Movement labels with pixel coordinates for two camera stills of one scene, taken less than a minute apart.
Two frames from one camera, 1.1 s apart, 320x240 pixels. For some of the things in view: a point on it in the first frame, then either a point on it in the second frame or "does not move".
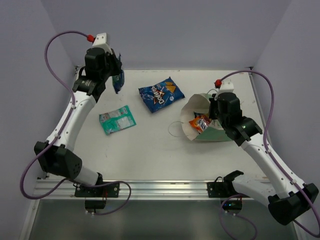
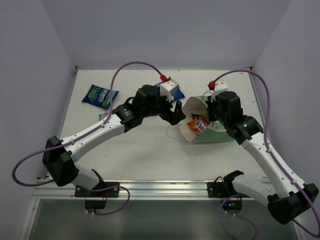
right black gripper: [213, 103] does not move
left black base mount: [95, 196] does not move
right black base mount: [231, 200] does not move
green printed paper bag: [200, 103] does not move
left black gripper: [115, 64] -> [169, 113]
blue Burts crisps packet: [118, 80] -> [99, 96]
